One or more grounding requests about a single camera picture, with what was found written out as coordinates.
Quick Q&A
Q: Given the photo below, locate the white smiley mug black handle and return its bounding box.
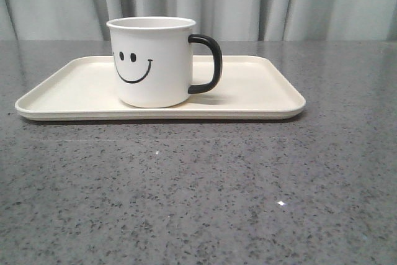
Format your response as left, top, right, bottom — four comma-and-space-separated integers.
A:
107, 17, 223, 108

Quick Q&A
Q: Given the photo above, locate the cream rectangular plastic tray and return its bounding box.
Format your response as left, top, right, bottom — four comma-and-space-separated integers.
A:
15, 55, 306, 121

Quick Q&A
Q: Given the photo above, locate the grey pleated curtain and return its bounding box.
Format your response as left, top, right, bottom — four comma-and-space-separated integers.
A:
1, 0, 396, 41

